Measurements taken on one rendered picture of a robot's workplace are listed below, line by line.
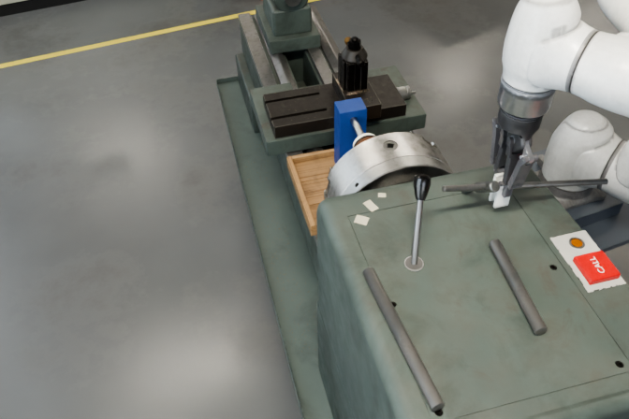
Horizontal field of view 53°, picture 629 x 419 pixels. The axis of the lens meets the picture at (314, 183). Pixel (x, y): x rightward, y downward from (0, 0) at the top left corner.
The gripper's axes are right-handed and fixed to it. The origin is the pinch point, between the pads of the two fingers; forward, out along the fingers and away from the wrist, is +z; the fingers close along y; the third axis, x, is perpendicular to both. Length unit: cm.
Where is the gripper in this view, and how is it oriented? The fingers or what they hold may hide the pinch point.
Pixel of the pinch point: (501, 189)
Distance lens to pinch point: 129.6
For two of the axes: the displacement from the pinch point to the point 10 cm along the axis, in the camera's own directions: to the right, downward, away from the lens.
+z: 0.2, 7.3, 6.9
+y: -2.5, -6.6, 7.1
